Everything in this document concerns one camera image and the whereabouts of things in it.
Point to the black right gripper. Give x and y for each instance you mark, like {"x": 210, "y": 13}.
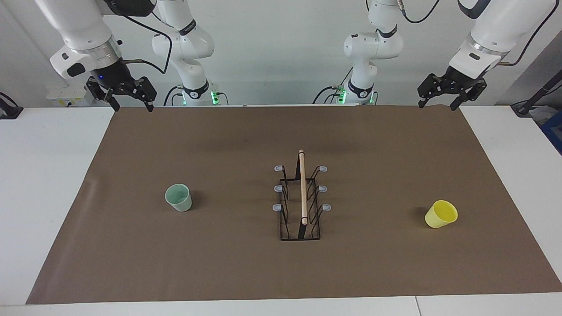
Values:
{"x": 114, "y": 79}

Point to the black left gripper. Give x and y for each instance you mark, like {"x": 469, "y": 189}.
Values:
{"x": 456, "y": 81}

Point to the pale green cup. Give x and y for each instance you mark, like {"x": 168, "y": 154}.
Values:
{"x": 179, "y": 199}

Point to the yellow cup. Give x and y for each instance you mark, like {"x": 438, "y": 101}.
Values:
{"x": 440, "y": 215}

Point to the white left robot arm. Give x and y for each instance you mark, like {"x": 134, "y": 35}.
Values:
{"x": 496, "y": 26}

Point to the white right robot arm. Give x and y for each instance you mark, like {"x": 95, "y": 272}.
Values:
{"x": 79, "y": 26}

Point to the white power strip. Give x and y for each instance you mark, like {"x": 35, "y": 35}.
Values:
{"x": 66, "y": 94}

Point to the black stand pole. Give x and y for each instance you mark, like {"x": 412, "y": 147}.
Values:
{"x": 538, "y": 94}

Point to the blue box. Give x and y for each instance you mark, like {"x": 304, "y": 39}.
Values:
{"x": 554, "y": 131}

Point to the black table clamp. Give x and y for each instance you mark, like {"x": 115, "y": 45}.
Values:
{"x": 9, "y": 112}

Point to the brown table mat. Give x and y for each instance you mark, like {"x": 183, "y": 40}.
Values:
{"x": 175, "y": 254}

